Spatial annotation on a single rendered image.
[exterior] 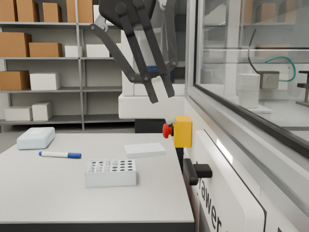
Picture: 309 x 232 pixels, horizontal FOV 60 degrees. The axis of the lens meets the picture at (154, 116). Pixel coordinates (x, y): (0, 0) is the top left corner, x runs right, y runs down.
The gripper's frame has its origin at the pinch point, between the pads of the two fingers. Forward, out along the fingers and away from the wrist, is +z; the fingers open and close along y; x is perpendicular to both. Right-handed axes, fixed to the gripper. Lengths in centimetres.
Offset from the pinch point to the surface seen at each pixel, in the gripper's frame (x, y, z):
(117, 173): -21.1, 16.6, 16.3
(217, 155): 3.1, -4.6, 9.7
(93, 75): -408, 99, -14
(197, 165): 2.9, -1.4, 10.4
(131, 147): -46, 16, 18
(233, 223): 14.6, -2.6, 12.4
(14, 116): -358, 222, 2
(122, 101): -77, 18, 7
